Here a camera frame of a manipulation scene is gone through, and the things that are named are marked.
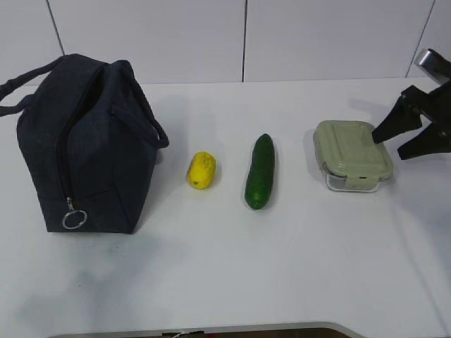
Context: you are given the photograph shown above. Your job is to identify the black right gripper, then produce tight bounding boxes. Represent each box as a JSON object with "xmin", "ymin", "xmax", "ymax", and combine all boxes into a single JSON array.
[{"xmin": 372, "ymin": 80, "xmax": 450, "ymax": 160}]

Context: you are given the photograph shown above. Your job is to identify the glass container green lid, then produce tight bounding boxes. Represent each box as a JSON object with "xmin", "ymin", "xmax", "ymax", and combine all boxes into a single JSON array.
[{"xmin": 313, "ymin": 120, "xmax": 393, "ymax": 193}]

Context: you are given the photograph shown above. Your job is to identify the green cucumber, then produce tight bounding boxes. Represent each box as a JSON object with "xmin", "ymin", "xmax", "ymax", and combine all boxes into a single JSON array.
[{"xmin": 245, "ymin": 134, "xmax": 275, "ymax": 210}]

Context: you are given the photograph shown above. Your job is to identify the navy blue lunch bag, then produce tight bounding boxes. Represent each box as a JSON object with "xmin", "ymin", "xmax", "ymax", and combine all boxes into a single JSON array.
[{"xmin": 1, "ymin": 54, "xmax": 169, "ymax": 234}]

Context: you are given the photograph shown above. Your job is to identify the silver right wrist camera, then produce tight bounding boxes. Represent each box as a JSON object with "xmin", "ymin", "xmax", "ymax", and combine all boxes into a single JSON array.
[{"xmin": 414, "ymin": 49, "xmax": 450, "ymax": 85}]

